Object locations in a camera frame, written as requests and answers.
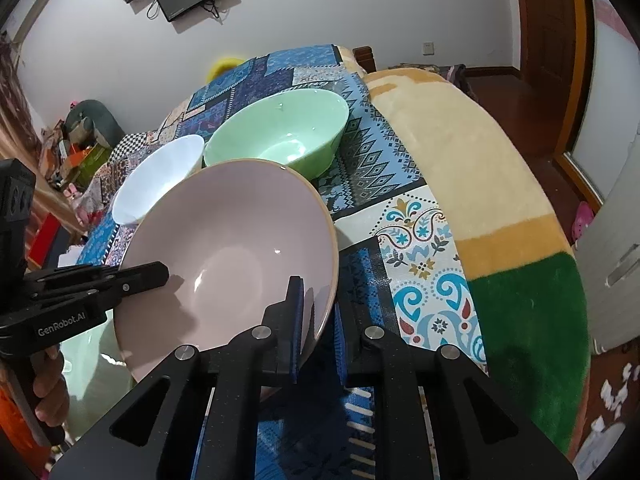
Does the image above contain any white bowl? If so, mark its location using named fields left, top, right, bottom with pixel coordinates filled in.
left=112, top=134, right=205, bottom=226

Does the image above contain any pink ceramic bowl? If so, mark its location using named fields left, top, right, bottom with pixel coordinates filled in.
left=114, top=159, right=338, bottom=382

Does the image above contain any mint green bowl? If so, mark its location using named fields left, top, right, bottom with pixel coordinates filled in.
left=204, top=88, right=349, bottom=181

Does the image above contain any person's left hand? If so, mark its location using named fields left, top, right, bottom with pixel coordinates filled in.
left=32, top=346, right=70, bottom=427

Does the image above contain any red box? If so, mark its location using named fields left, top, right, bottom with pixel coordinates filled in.
left=26, top=214, right=62, bottom=270

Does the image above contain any blue patchwork tablecloth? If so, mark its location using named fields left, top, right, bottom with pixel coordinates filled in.
left=74, top=43, right=490, bottom=480

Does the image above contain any green box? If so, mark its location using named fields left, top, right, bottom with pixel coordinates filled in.
left=74, top=144, right=112, bottom=188

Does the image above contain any grey-green stuffed cushion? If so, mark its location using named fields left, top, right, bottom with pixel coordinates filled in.
left=64, top=100, right=125, bottom=148

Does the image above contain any cream and green fleece blanket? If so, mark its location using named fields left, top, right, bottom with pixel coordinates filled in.
left=363, top=68, right=590, bottom=456

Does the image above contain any pink patterned curtain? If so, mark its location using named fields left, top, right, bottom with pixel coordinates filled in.
left=1, top=32, right=84, bottom=237

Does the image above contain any yellow round object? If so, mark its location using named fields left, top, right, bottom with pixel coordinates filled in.
left=205, top=56, right=244, bottom=84

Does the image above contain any pink slipper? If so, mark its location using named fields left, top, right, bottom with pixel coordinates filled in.
left=570, top=200, right=594, bottom=243

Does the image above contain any wooden door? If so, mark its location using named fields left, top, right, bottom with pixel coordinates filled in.
left=518, top=0, right=594, bottom=158

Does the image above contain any white appliance with handle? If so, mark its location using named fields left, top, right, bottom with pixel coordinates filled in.
left=575, top=138, right=640, bottom=354

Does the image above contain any wall socket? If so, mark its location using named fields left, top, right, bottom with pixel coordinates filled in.
left=422, top=42, right=435, bottom=55

